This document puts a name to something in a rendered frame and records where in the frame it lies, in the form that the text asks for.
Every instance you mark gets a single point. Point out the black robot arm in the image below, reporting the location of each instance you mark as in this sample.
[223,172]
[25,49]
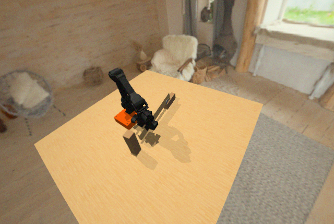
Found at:
[130,101]

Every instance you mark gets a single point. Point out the long wooden plank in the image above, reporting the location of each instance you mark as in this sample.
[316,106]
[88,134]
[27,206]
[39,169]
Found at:
[156,112]

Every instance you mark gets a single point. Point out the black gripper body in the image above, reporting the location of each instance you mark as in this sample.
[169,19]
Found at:
[139,120]

